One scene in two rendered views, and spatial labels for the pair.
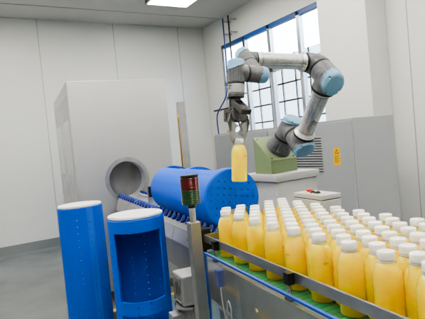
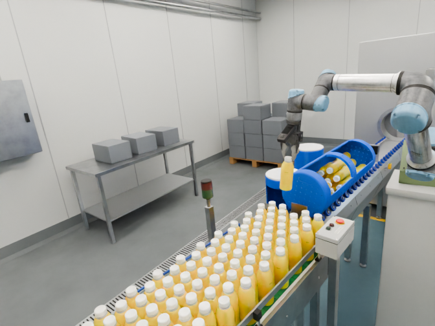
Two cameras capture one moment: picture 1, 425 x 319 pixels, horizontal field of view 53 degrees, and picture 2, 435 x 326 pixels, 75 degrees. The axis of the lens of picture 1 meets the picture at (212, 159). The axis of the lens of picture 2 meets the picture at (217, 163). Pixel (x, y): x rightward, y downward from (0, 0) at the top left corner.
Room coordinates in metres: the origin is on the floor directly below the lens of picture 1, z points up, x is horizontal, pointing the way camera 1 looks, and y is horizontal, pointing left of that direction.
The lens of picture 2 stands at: (0.99, -1.31, 1.82)
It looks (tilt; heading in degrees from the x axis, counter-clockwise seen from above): 18 degrees down; 69
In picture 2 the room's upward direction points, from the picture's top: 6 degrees counter-clockwise
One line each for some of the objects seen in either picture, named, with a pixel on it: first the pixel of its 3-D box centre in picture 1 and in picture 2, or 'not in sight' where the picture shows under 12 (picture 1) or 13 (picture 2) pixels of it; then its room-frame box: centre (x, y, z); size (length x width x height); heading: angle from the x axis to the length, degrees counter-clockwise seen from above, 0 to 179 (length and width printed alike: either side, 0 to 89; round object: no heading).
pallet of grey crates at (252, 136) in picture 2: not in sight; (263, 132); (3.86, 3.53, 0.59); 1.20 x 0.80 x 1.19; 120
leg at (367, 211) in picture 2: not in sight; (365, 236); (2.92, 0.27, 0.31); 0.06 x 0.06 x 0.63; 24
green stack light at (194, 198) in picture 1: (190, 197); (207, 192); (1.44, 0.08, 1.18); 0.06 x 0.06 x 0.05
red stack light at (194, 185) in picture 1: (189, 183); (206, 185); (1.44, 0.08, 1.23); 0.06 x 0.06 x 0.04
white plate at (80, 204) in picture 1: (79, 204); (309, 147); (2.82, 0.90, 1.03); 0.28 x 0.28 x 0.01
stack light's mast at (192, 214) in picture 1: (191, 198); (207, 193); (1.44, 0.08, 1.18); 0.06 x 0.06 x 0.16
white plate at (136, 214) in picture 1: (135, 214); (283, 173); (2.18, 0.42, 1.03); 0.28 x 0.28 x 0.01
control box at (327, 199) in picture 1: (317, 203); (334, 236); (1.87, -0.44, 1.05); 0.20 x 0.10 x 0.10; 24
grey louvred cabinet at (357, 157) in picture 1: (291, 196); not in sight; (4.42, -0.79, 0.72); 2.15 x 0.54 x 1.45; 30
